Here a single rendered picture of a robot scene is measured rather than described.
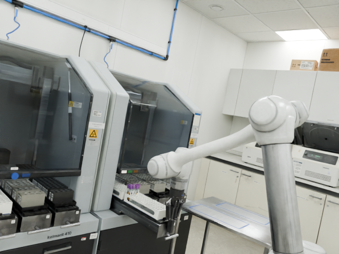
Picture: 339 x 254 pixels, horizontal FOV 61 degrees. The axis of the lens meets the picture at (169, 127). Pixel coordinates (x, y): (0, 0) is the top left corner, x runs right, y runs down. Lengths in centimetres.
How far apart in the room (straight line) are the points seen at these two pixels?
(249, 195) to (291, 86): 150
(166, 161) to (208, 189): 294
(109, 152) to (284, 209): 102
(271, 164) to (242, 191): 288
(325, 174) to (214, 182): 143
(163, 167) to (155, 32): 227
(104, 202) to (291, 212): 109
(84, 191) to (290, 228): 108
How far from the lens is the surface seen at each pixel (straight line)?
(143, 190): 193
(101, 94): 161
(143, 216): 162
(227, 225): 173
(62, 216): 157
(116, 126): 169
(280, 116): 102
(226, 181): 404
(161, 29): 342
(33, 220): 151
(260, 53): 476
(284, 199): 107
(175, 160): 130
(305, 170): 361
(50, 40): 269
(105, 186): 175
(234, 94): 440
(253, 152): 384
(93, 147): 163
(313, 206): 360
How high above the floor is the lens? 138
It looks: 3 degrees down
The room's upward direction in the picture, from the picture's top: 10 degrees clockwise
